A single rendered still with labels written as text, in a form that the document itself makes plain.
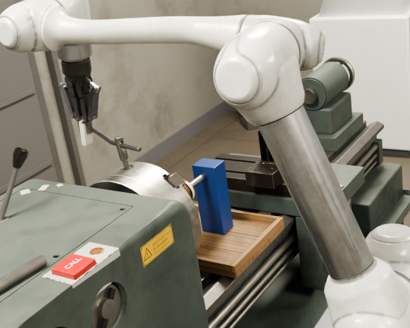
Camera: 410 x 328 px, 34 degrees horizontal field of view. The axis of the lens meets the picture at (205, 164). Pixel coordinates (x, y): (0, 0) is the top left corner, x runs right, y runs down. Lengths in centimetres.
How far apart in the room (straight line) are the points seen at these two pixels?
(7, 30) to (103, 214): 45
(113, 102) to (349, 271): 344
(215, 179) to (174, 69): 334
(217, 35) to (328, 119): 120
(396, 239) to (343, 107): 121
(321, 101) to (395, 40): 192
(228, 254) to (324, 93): 89
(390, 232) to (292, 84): 49
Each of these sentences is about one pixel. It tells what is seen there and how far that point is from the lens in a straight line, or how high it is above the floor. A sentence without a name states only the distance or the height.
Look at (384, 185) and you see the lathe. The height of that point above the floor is 68.
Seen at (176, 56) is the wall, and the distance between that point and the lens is 532.
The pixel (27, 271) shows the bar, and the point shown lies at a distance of 131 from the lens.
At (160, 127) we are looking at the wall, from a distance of 517.
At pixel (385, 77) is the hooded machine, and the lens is 458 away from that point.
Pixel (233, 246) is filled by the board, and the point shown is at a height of 88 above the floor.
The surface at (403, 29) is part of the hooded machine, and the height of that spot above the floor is 87.
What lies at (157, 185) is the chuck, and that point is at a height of 121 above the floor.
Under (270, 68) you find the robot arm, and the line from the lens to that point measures 128.
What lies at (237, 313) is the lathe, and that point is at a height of 71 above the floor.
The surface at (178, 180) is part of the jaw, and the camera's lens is 176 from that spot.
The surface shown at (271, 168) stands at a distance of 217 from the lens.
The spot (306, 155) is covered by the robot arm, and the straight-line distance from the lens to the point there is 136.
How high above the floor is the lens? 188
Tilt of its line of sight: 22 degrees down
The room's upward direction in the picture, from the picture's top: 9 degrees counter-clockwise
